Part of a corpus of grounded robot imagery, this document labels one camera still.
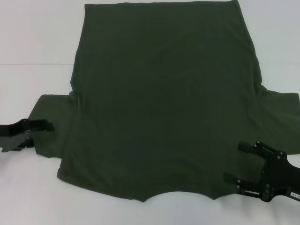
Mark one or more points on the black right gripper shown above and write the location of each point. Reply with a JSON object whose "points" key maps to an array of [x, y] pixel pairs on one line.
{"points": [[279, 173]]}

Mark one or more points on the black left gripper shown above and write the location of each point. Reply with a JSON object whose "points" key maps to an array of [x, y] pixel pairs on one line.
{"points": [[11, 131]]}

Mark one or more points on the dark green t-shirt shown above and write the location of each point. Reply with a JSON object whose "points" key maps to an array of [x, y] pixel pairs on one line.
{"points": [[164, 93]]}

